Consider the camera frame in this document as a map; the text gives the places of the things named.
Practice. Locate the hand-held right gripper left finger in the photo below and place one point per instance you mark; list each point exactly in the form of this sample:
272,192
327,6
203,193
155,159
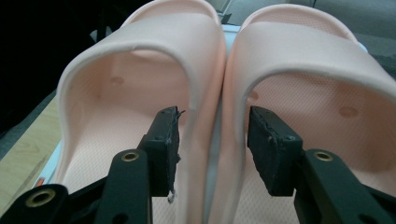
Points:
162,149

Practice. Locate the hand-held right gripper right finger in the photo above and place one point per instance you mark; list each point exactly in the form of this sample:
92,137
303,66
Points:
271,149

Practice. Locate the pink slide slipper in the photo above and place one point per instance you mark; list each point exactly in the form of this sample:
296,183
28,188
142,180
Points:
299,49
162,37

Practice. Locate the white two-tier shoe rack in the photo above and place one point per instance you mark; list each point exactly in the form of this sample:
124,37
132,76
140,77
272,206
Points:
231,31

